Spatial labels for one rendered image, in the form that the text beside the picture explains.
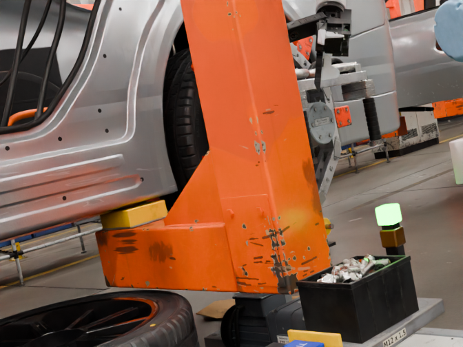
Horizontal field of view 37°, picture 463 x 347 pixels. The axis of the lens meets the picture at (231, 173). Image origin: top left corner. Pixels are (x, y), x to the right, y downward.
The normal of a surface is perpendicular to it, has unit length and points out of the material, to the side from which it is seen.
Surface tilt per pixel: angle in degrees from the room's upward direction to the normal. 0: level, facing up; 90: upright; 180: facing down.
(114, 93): 90
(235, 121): 90
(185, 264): 90
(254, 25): 90
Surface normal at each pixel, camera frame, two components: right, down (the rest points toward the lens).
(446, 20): -0.88, 0.33
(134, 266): -0.69, 0.18
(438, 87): -0.47, 0.49
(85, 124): 0.70, -0.09
